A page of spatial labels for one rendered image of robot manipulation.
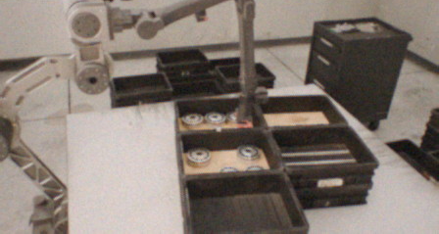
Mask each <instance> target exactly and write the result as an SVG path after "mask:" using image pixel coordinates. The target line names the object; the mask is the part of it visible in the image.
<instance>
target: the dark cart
mask: <svg viewBox="0 0 439 234"><path fill-rule="evenodd" d="M339 23H340V24H341V25H344V24H345V23H346V24H347V25H349V24H351V25H355V24H357V23H374V25H377V24H379V25H381V26H382V28H383V29H384V31H380V32H375V33H370V32H363V31H354V32H336V33H335V32H332V31H331V30H330V29H331V28H335V27H336V25H337V24H339ZM411 36H412V35H411V34H409V33H408V32H405V31H404V30H400V29H399V28H398V27H395V26H394V25H392V24H390V23H387V22H384V21H383V20H380V19H379V18H357V19H348V20H330V21H321V22H314V29H313V34H312V38H311V46H310V51H309V59H308V63H307V71H306V75H305V84H315V85H316V86H318V87H319V88H320V89H321V90H322V91H323V92H324V93H325V94H327V95H328V96H329V97H330V98H332V99H333V100H334V101H335V102H336V103H338V105H339V106H341V107H342V108H343V109H344V110H346V111H347V112H348V113H349V114H351V116H353V117H354V118H355V119H356V120H357V121H359V122H360V123H365V122H369V125H368V128H369V129H371V130H375V129H376V128H378V126H379V124H380V121H381V120H384V119H387V117H388V114H389V110H390V108H391V103H392V101H393V96H394V93H395V89H396V86H397V82H398V80H399V75H400V73H401V68H402V65H403V61H404V60H405V57H406V53H407V50H408V46H409V43H410V39H411ZM305 84H304V85H305Z"/></svg>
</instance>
